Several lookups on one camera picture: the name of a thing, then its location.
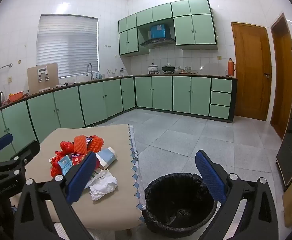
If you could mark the crumpled white tissue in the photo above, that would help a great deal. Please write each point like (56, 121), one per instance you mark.
(103, 183)

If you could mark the glass jar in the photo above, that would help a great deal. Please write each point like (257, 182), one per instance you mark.
(177, 70)
(187, 70)

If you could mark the white bracket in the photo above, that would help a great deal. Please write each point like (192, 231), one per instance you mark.
(42, 73)

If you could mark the small orange foam net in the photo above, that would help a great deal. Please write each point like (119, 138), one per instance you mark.
(96, 143)

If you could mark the green drawer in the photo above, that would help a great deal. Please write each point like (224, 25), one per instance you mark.
(220, 99)
(221, 85)
(219, 111)

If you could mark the white ribbed cloth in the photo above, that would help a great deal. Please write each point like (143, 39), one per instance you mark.
(61, 231)

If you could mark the large orange foam net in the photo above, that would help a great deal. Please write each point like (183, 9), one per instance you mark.
(79, 143)

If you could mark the black lined waste bin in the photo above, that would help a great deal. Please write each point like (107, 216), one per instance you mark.
(180, 205)

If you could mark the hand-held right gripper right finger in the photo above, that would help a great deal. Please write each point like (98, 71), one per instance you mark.
(209, 175)

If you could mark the light blue packet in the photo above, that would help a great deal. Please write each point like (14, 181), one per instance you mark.
(64, 164)

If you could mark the metal faucet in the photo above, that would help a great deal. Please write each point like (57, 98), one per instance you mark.
(89, 70)

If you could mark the wooden board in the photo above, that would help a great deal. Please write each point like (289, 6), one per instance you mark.
(52, 77)

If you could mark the white window blind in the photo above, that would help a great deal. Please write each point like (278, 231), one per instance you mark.
(66, 47)

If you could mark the white pot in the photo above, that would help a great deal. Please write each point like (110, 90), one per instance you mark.
(153, 68)

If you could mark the green wall cabinets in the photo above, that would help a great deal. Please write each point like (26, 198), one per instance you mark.
(195, 27)

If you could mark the blue white paper cup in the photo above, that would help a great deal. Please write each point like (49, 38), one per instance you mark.
(107, 156)

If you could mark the orange basket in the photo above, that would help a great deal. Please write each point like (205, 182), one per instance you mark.
(16, 97)

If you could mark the red plastic bag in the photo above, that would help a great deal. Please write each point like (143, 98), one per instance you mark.
(63, 147)

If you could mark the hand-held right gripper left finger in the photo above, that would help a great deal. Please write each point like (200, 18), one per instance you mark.
(82, 177)

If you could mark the green base cabinets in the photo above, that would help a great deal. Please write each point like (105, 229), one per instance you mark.
(160, 92)

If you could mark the black wok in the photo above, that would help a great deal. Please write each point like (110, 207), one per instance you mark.
(168, 68)

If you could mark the black range hood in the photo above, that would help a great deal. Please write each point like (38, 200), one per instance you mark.
(158, 42)

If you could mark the utensil holder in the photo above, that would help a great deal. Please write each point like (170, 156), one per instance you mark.
(112, 73)

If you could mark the orange thermos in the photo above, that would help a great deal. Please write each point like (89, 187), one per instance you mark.
(231, 68)

